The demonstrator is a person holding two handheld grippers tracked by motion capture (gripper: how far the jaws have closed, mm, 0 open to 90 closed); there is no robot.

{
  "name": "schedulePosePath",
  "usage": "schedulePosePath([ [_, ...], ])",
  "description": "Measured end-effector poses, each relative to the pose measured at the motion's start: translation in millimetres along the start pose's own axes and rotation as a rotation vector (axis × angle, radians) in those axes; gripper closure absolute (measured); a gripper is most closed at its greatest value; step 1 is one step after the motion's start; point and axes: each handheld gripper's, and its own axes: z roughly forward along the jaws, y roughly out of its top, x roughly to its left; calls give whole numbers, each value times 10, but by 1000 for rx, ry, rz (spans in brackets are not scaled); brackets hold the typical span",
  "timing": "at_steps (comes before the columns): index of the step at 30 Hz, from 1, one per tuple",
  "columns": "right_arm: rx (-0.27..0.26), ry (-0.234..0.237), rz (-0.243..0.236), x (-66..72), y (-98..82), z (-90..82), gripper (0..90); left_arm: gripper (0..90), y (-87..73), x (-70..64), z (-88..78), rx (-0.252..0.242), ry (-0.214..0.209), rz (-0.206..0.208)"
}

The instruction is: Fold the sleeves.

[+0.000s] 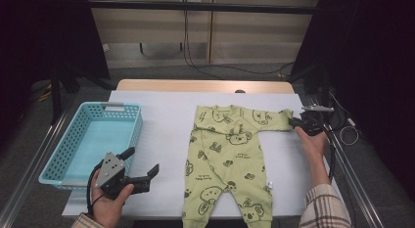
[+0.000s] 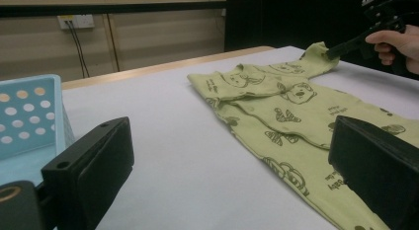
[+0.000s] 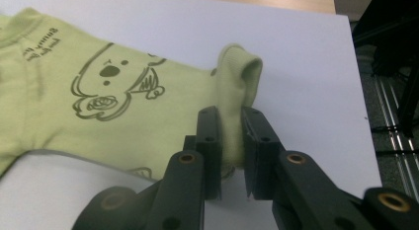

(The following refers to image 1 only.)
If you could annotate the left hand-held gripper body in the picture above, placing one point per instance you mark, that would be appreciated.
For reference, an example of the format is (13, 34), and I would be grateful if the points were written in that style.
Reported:
(111, 172)

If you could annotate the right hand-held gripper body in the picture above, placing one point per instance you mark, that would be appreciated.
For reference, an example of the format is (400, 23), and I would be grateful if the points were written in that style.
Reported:
(313, 125)

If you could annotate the light blue plastic basket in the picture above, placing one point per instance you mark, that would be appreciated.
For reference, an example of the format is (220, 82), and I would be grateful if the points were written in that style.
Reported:
(94, 140)

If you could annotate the green printed baby romper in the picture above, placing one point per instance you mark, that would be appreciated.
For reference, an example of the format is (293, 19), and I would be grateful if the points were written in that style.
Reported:
(225, 156)

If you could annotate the person's right hand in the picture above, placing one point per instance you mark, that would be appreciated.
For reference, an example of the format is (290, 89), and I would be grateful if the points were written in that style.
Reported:
(314, 148)

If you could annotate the person's left hand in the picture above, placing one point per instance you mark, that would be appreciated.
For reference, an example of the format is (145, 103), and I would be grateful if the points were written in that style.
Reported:
(106, 208)

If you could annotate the black metal stand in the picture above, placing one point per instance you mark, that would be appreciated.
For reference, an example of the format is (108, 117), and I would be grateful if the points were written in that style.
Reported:
(325, 91)
(56, 91)

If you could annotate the dark round table grommet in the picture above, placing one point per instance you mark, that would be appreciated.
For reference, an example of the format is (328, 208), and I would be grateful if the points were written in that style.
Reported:
(240, 91)

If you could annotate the black curtain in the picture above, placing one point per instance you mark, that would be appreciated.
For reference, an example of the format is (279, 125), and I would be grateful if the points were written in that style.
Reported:
(39, 32)
(375, 58)

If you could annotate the wooden table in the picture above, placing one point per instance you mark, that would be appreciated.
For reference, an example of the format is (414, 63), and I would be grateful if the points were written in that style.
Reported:
(195, 86)

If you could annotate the long wooden desk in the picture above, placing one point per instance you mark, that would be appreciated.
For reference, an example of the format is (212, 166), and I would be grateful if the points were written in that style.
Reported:
(195, 7)

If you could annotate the aluminium floor rail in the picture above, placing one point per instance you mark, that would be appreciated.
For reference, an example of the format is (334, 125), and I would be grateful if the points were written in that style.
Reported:
(32, 175)
(359, 202)

